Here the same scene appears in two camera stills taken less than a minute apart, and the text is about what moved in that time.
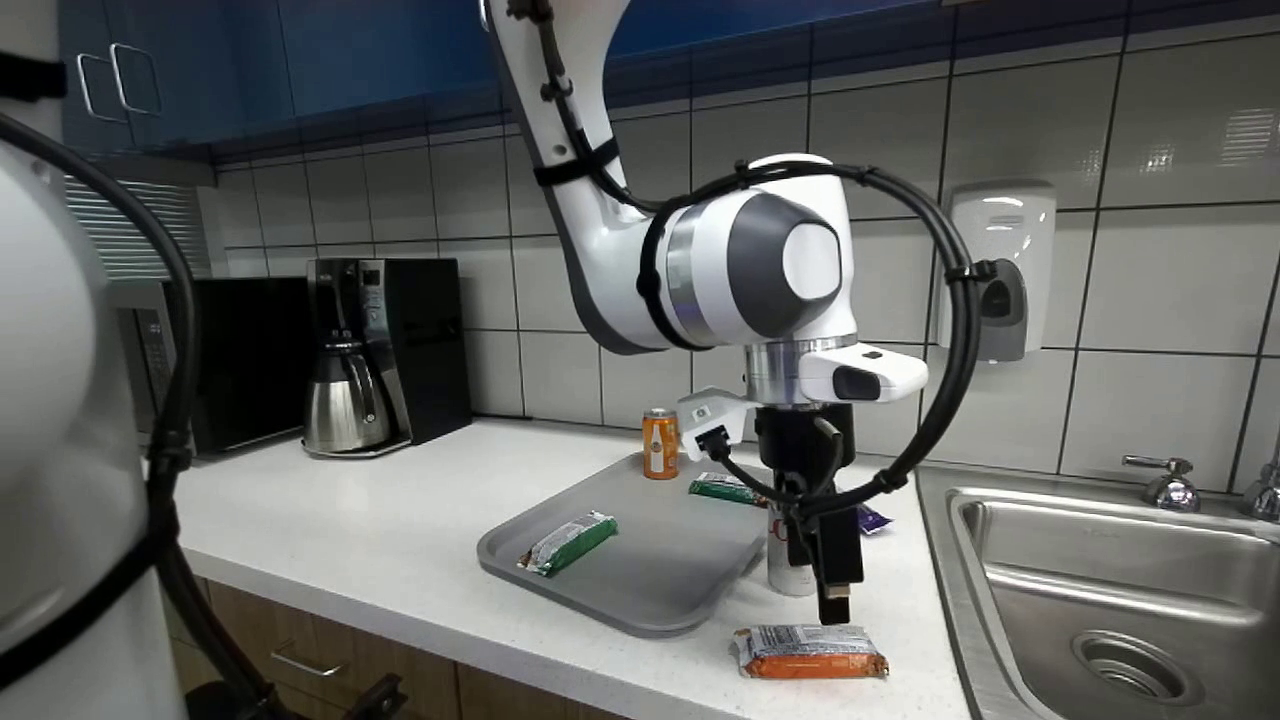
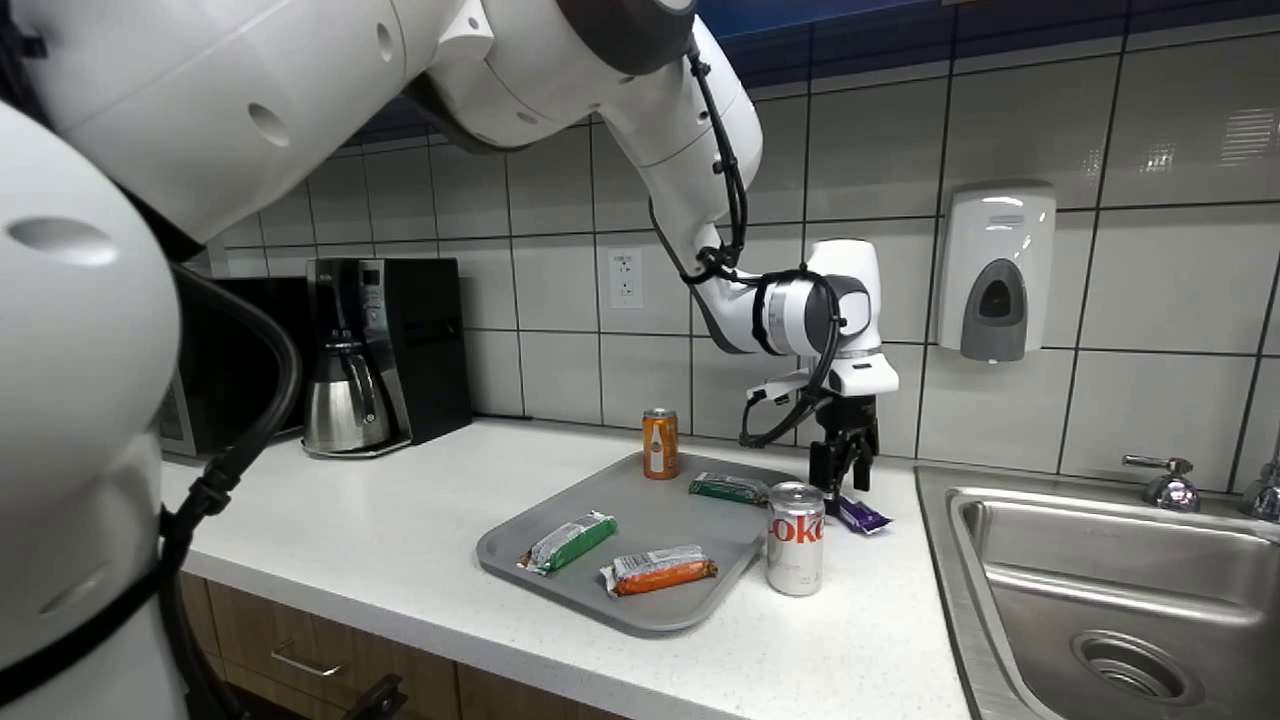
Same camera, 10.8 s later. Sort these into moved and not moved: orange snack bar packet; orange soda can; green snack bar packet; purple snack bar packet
Moved: orange snack bar packet
Not moved: purple snack bar packet; green snack bar packet; orange soda can
